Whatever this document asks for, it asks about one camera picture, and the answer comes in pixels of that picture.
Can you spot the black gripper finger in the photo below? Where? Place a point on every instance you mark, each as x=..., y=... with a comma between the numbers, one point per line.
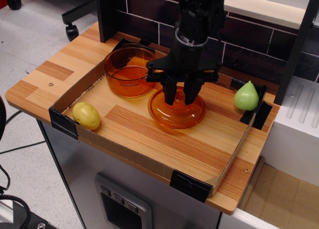
x=192, y=87
x=169, y=88

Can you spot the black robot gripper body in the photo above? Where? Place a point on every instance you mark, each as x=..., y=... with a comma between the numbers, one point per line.
x=184, y=63

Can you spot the orange transparent pot lid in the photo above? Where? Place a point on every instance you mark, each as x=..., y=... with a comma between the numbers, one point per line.
x=178, y=115

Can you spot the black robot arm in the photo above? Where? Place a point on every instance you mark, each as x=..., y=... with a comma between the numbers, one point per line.
x=199, y=20

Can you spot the orange transparent plastic pot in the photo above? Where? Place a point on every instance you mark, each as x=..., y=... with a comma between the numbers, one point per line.
x=126, y=68

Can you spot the green toy pear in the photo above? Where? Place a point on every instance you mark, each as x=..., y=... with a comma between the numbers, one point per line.
x=246, y=98

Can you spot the yellow toy potato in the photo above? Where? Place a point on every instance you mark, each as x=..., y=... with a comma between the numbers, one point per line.
x=86, y=115

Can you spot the black office chair base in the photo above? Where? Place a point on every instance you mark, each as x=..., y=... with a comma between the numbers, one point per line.
x=75, y=14

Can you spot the cardboard fence with black tape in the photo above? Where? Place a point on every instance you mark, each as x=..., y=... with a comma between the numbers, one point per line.
x=221, y=151

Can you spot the white toy sink unit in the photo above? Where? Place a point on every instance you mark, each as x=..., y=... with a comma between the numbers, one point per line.
x=293, y=142

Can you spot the grey control panel with buttons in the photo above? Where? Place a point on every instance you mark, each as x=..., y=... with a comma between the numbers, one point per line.
x=123, y=209

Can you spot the black caster wheel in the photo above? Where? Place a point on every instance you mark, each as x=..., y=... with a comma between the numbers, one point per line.
x=14, y=4

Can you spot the black vertical post right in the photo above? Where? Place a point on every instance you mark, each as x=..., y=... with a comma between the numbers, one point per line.
x=299, y=44

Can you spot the black equipment with braided cable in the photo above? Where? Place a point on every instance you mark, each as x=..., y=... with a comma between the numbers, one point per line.
x=16, y=214

